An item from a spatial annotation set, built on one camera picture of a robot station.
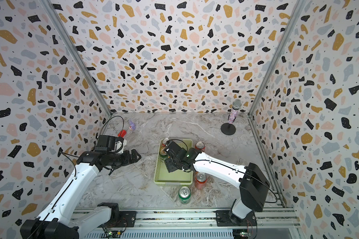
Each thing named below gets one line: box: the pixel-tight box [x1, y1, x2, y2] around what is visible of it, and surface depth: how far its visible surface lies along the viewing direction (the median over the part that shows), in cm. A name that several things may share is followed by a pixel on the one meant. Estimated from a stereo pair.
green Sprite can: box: [178, 185, 191, 205], surface depth 74 cm
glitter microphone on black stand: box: [220, 99, 243, 136], surface depth 112 cm
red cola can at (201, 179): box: [194, 171, 208, 190], surface depth 79 cm
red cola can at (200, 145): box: [194, 140, 206, 152], surface depth 92 cm
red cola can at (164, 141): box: [162, 137, 170, 147], surface depth 94 cm
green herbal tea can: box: [159, 146, 169, 160], surface depth 89 cm
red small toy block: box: [117, 129, 128, 138], surface depth 111 cm
